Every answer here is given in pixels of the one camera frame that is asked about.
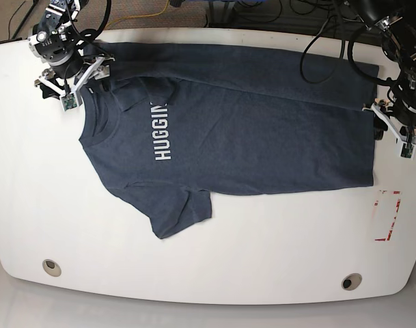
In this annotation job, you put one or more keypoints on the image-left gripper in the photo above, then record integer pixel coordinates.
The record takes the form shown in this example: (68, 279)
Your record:
(71, 78)

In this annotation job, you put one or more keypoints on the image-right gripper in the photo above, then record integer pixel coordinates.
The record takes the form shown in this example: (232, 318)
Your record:
(395, 116)

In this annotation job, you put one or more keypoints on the dark blue t-shirt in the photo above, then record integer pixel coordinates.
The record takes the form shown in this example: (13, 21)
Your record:
(183, 121)

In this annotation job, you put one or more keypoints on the black tripod stand leg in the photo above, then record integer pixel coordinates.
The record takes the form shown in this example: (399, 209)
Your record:
(25, 18)

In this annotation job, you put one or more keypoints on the red tape rectangle marking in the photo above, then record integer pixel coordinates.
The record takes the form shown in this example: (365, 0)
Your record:
(385, 212)

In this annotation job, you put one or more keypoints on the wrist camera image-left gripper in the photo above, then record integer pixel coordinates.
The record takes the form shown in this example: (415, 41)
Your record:
(70, 101)

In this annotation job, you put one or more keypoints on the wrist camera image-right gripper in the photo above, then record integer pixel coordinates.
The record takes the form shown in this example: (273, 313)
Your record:
(406, 150)

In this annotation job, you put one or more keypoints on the right table cable grommet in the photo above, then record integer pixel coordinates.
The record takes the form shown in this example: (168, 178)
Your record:
(351, 282)

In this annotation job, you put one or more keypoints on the table cable grommet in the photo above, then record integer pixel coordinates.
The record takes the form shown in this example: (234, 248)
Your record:
(351, 282)
(51, 268)

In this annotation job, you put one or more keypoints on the left table cable grommet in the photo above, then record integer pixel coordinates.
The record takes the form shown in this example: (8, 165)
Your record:
(51, 268)

